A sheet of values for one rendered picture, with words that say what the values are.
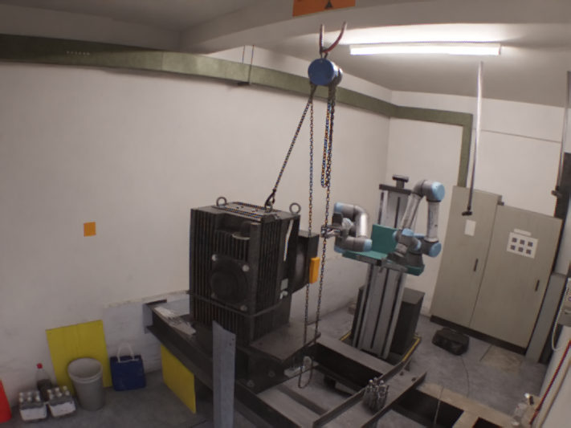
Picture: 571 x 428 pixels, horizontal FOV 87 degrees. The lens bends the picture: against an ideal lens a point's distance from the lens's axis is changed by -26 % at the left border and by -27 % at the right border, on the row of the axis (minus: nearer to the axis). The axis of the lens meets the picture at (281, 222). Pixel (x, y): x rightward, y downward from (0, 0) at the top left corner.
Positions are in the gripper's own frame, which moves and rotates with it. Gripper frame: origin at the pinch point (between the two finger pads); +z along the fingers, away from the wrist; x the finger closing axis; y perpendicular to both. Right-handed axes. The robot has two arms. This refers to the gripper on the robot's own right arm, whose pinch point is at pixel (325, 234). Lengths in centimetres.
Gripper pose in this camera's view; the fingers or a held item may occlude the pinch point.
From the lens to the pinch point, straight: 203.3
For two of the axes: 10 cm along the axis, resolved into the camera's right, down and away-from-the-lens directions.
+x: -8.8, -1.5, 4.6
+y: -0.5, 9.7, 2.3
